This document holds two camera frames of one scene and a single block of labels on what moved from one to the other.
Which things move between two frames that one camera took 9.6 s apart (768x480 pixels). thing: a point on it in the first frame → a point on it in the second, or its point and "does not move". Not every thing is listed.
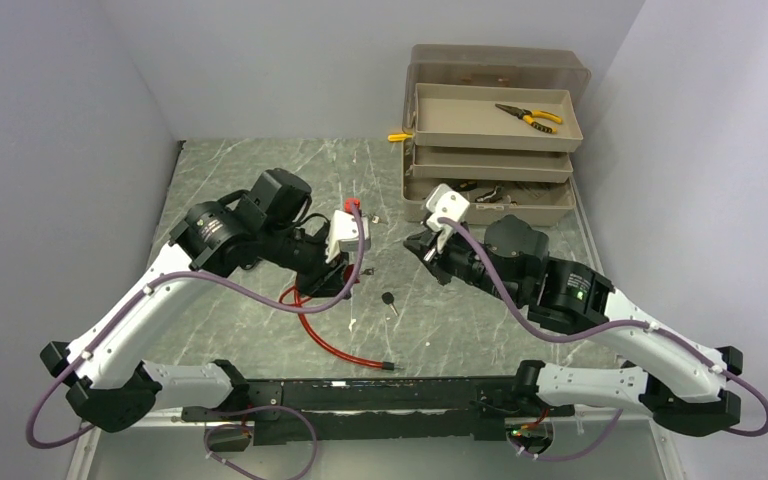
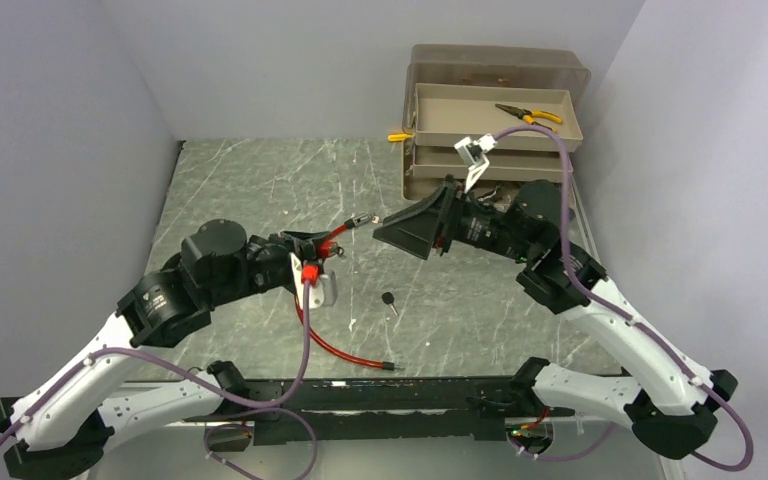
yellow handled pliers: [529, 117] does not move
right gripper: [424, 244] → [432, 222]
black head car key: [388, 299] does not move
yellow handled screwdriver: [398, 137] does not move
